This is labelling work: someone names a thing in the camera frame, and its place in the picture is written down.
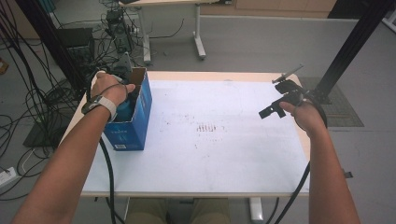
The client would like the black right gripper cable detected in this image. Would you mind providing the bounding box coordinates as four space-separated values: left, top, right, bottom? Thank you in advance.
273 88 329 224

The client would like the person's left hand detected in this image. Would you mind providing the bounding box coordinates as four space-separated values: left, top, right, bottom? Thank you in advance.
90 70 136 108

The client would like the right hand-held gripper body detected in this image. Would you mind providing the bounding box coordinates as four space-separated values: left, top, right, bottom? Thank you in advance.
271 63 313 108

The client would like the person's leg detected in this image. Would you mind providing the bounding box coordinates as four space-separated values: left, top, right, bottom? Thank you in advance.
190 197 232 224
125 197 171 224

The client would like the person's left leg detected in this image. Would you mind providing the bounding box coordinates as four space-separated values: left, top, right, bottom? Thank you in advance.
125 197 171 224

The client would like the black frame post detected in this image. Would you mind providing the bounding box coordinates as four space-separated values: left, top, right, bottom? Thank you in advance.
14 0 88 94
314 0 396 104

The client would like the black computer tower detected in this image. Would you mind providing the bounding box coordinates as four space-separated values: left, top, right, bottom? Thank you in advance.
105 8 134 54

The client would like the black equipment case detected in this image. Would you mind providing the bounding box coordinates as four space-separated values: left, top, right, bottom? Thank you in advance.
56 27 95 64

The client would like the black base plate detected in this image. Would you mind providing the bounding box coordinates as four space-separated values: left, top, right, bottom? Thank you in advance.
22 119 74 149

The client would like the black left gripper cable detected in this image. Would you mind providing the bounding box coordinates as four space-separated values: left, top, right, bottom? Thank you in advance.
98 136 126 224

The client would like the white paper sheet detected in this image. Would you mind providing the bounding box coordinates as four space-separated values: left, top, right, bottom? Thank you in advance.
82 79 311 194

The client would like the white power strip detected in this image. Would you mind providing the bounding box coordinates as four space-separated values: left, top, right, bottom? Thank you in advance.
0 166 18 189

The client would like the white desk with metal legs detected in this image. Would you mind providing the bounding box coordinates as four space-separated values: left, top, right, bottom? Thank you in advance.
119 0 233 64

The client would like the person's right leg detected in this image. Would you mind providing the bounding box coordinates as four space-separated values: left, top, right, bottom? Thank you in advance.
190 197 232 224

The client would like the wristwatch with white strap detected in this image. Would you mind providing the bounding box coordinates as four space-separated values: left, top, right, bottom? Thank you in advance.
80 94 119 123

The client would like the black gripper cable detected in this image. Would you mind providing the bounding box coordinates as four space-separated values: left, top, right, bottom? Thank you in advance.
273 88 329 224
98 136 126 224

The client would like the tangle of black floor cables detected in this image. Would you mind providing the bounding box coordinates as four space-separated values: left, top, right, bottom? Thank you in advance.
0 6 92 200

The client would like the dark floor mat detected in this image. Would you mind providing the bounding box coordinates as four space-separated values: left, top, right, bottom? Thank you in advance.
300 77 364 128

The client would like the thin grey cord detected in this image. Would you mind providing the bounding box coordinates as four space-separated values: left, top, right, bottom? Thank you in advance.
89 81 129 101

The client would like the person's right hand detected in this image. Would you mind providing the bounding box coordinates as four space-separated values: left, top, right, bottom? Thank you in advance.
278 100 325 138

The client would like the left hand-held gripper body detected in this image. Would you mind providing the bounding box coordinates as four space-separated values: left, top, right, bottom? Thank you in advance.
111 51 134 84

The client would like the white table leg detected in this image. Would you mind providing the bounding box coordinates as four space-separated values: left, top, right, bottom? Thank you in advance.
247 197 264 224

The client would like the blue cardboard box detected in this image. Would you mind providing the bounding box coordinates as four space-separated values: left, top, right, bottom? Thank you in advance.
103 66 154 152

